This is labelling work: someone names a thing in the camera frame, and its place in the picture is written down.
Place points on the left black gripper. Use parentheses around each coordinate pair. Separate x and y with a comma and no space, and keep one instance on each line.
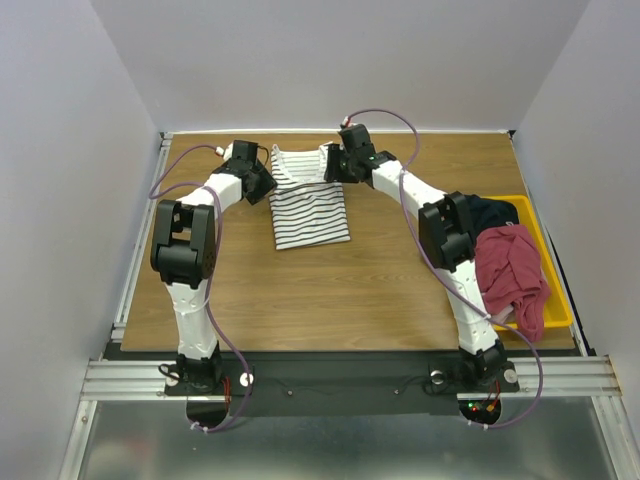
(267,184)

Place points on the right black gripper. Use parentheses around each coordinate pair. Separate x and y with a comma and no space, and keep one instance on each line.
(333,163)

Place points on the black white striped tank top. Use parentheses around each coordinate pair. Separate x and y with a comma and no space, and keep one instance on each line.
(306,210)

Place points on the maroon tank top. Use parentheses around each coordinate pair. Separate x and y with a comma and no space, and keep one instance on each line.
(509,274)

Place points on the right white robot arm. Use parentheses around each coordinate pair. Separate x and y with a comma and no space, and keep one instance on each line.
(442,228)

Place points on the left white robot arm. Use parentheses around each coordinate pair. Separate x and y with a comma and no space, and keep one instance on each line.
(184,250)

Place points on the navy blue tank top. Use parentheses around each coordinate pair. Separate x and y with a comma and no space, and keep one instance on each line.
(489,213)

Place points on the yellow plastic tray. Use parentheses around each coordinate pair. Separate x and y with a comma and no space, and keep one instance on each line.
(557,312)

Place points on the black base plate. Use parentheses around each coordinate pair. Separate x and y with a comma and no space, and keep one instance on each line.
(296,384)

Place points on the aluminium frame rail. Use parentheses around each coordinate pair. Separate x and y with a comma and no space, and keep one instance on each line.
(111,331)

